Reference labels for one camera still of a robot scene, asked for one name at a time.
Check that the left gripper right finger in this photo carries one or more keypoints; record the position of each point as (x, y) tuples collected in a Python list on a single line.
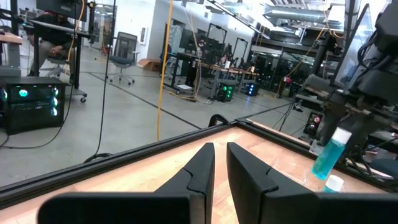
[(264, 202)]

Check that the small computer blue lights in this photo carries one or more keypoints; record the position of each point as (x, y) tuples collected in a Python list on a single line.
[(252, 89)]

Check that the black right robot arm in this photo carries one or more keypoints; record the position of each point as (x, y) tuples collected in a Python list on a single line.
[(387, 28)]

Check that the wooden desk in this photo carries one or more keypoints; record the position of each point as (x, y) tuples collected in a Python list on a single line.
[(9, 39)]

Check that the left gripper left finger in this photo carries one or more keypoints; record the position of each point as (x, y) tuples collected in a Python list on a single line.
[(186, 205)]

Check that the small computer red lights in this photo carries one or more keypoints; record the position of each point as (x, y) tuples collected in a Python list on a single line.
[(313, 124)]

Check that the black gantry frame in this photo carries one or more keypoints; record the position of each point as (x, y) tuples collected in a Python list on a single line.
[(241, 39), (216, 25)]

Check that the small computer green fans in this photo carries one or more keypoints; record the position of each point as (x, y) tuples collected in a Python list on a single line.
[(225, 92)]

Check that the black computer green lights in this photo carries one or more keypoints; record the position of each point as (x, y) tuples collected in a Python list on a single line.
[(31, 105)]

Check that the person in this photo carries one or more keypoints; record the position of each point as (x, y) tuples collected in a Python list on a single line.
[(49, 37)]

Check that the black monitor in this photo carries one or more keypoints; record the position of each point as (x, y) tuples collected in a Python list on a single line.
[(59, 7)]

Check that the grey office chair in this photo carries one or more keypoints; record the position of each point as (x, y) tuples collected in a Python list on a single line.
[(122, 49)]

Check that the cardboard box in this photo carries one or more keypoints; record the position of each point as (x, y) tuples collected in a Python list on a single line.
[(150, 64)]

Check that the clear plastic organizer cup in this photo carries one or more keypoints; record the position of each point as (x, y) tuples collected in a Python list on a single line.
[(308, 180)]

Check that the person's hand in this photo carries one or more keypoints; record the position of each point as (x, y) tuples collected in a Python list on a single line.
[(52, 53)]

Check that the long wooden table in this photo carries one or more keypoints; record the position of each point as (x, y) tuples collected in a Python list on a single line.
[(230, 71)]

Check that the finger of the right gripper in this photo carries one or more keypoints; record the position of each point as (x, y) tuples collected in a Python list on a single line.
[(357, 137), (329, 124)]

